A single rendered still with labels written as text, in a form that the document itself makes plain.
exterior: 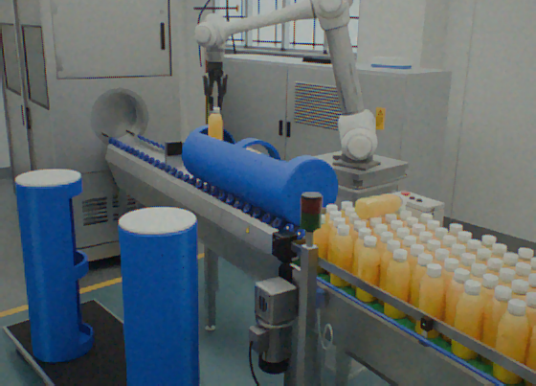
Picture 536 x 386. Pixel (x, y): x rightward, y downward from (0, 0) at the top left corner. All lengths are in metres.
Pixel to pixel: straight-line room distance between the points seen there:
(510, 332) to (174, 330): 1.19
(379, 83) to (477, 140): 1.37
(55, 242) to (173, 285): 0.84
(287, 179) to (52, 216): 1.12
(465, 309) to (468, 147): 3.51
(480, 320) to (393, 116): 2.37
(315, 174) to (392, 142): 1.62
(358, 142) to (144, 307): 1.12
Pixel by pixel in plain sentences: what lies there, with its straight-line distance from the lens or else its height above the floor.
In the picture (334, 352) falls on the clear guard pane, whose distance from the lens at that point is 1.92.
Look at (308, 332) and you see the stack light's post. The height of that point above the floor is 0.82.
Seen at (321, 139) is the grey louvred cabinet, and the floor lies 0.92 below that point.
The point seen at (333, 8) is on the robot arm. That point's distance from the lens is 2.48.
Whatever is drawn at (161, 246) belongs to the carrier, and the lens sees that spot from 2.06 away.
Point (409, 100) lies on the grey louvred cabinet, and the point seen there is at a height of 1.28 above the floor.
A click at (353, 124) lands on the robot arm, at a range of 2.55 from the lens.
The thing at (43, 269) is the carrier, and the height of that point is 0.63.
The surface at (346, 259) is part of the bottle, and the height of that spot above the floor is 1.00.
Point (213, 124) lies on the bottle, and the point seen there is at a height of 1.26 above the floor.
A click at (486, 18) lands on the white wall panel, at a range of 4.92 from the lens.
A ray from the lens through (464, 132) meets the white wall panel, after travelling 5.03.
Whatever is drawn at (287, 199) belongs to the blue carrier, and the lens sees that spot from 2.22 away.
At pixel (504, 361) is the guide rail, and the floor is 0.97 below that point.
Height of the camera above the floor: 1.74
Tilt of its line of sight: 16 degrees down
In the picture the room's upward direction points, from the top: 1 degrees clockwise
